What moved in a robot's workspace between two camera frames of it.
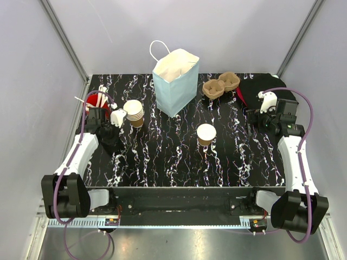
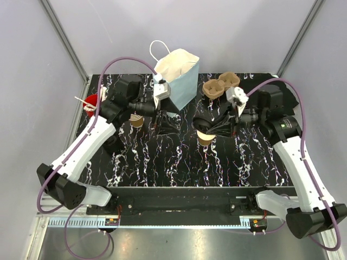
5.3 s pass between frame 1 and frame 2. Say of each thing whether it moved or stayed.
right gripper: moved
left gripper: moved
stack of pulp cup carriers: stayed
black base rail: stayed
